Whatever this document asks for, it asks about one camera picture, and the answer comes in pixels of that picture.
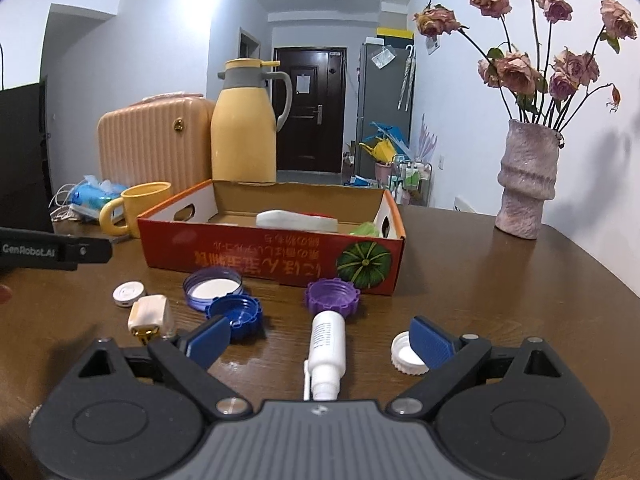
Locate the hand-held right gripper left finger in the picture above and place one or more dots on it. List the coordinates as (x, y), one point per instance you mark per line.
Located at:
(210, 342)

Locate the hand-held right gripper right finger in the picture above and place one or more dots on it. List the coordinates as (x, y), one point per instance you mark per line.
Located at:
(430, 342)

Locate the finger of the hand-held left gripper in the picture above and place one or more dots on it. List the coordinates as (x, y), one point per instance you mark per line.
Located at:
(92, 252)

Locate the small white bottle cap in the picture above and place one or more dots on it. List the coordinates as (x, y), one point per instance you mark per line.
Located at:
(402, 355)

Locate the blue ribbed cap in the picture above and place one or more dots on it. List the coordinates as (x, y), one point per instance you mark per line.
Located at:
(247, 317)

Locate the purple rimmed round lid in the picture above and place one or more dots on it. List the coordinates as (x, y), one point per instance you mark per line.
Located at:
(215, 290)

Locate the white round case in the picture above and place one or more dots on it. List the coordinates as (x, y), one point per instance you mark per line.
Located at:
(127, 294)

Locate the white plug charger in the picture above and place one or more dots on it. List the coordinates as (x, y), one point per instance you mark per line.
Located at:
(150, 312)

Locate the red cardboard box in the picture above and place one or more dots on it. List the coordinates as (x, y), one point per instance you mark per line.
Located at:
(250, 260)

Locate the white spray bottle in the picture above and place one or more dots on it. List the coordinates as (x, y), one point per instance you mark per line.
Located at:
(325, 345)

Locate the red and white lint brush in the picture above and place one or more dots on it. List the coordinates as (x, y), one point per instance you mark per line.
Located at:
(290, 220)

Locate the person's left hand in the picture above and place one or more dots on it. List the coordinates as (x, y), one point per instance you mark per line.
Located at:
(4, 294)

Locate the blue tissue pack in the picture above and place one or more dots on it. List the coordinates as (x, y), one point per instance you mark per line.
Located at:
(92, 195)

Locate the yellow mug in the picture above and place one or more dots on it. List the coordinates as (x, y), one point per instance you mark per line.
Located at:
(142, 205)

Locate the purple ribbed cap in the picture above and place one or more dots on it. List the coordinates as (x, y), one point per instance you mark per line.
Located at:
(330, 300)

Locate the pink ribbed suitcase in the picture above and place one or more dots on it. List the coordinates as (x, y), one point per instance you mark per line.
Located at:
(150, 145)

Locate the pink pot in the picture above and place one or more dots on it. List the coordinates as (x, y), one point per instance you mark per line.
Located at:
(384, 171)

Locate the pink textured vase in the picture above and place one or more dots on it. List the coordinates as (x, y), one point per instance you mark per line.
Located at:
(527, 185)

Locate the yellow thermos jug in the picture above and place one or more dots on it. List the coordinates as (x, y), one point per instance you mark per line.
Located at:
(242, 135)

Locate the yellow watering can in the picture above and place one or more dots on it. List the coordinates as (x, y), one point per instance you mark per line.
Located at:
(382, 152)

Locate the dark entrance door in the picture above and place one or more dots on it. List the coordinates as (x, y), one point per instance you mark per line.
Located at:
(310, 135)

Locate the grey fridge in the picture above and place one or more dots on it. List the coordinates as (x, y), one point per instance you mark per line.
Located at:
(375, 105)

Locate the grey interior door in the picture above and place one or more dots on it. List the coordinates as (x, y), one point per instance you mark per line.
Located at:
(245, 47)

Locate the white folded umbrella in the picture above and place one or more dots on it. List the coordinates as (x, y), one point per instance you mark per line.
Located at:
(406, 80)

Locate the dried pink roses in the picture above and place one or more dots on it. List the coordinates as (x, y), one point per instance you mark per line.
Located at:
(515, 72)

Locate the clear zip bag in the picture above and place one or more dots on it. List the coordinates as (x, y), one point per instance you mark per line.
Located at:
(383, 57)

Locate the yellow box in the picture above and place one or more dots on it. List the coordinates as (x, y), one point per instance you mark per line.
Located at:
(395, 32)

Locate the wall picture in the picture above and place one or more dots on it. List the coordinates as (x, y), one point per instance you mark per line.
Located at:
(434, 46)

